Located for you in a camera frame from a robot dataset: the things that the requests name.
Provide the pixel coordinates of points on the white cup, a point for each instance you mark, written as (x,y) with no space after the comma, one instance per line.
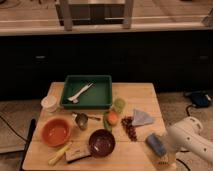
(49,103)

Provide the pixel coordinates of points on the orange red bowl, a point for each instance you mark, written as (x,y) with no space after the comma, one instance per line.
(56,132)

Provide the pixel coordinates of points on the dark red grape bunch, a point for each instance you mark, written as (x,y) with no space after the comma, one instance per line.
(129,128)

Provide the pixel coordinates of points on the orange toy fruit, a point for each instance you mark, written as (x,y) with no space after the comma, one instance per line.
(112,118)

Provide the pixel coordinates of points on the grey blue folded cloth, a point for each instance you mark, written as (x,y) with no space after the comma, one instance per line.
(141,118)

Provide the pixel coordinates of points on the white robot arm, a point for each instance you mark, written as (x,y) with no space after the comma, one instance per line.
(186,134)

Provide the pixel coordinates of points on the blue sponge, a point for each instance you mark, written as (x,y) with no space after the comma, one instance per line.
(156,145)

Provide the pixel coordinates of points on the dark blue floor object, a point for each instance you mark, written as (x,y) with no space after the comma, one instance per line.
(199,98)

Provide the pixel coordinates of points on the green plastic tray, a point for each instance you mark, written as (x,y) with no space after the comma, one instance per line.
(98,96)

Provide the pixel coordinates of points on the dark maroon bowl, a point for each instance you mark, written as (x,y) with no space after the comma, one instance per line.
(101,143)

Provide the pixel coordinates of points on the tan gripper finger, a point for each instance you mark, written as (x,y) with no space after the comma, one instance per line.
(167,161)

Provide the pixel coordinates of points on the green toy leaf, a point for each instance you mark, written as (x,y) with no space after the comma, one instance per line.
(107,126)

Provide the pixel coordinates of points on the metal measuring scoop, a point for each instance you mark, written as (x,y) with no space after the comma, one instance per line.
(81,120)

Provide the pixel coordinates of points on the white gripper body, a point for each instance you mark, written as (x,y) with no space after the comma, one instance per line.
(171,145)

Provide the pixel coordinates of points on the metal table frame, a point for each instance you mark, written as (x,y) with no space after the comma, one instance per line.
(94,12)

